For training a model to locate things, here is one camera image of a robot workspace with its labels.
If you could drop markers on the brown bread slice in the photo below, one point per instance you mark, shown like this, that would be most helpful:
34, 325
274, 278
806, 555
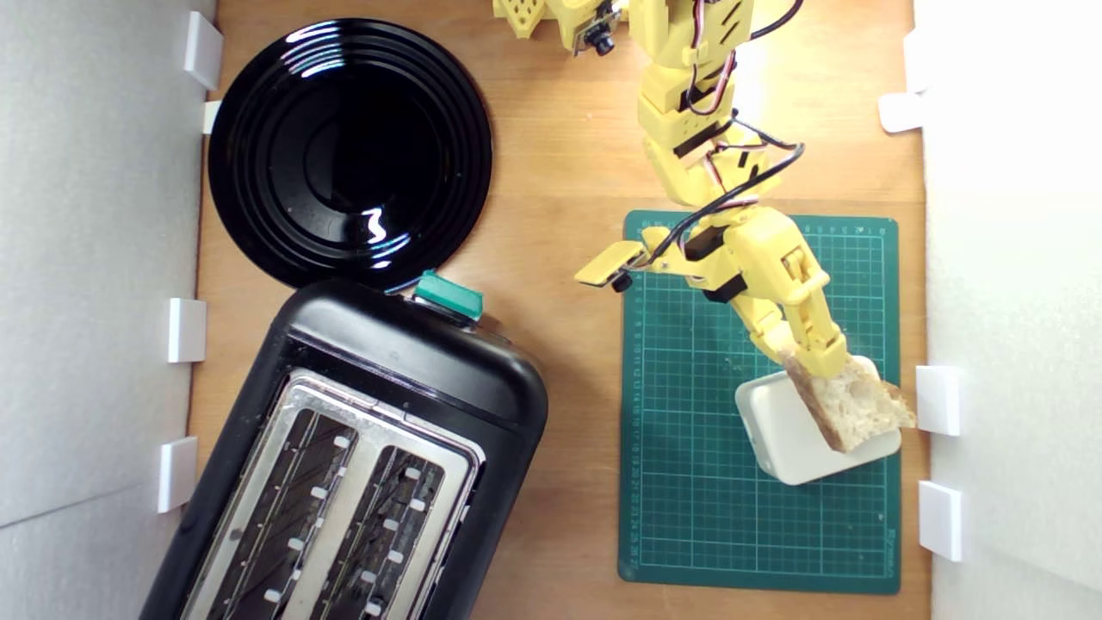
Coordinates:
861, 409

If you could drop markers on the green toaster lever knob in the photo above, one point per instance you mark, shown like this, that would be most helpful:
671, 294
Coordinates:
448, 294

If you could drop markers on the black two-slot toaster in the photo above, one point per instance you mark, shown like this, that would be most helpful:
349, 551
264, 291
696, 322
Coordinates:
413, 362

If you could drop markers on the white rounded block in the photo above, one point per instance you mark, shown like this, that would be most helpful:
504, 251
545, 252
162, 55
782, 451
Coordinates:
775, 430

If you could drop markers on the green cutting mat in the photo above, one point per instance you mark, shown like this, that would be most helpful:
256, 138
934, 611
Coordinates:
689, 482

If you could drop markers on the black round plate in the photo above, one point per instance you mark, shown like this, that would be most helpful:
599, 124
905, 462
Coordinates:
344, 155

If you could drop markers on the yellow wrist camera mount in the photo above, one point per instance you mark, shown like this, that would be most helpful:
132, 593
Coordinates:
607, 263

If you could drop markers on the white wall clip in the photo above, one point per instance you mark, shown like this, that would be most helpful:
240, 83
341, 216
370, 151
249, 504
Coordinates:
940, 521
900, 112
203, 50
938, 400
212, 116
177, 474
187, 331

